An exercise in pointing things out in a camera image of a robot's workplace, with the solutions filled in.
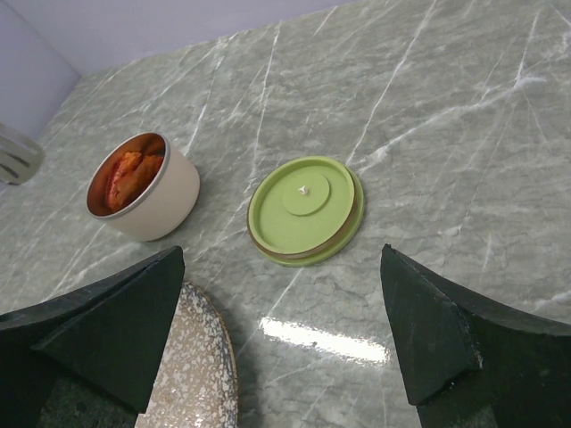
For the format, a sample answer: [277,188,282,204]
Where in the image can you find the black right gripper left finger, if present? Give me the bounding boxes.
[1,246,185,427]

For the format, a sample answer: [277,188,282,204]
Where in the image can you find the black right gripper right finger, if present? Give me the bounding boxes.
[380,244,570,427]

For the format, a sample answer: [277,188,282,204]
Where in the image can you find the beige round lunch box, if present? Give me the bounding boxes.
[86,132,201,242]

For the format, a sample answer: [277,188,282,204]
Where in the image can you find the orange fried piece top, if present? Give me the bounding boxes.
[117,155,164,204]

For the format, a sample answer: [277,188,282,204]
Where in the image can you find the orange fried piece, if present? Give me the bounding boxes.
[117,155,164,204]
[104,160,132,211]

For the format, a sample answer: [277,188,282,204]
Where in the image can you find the stainless steel tongs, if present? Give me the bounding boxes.
[0,124,45,185]

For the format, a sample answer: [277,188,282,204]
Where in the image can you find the green round lid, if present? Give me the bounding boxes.
[247,156,365,268]

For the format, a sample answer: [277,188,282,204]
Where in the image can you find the speckled grey plate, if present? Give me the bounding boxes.
[136,280,238,427]

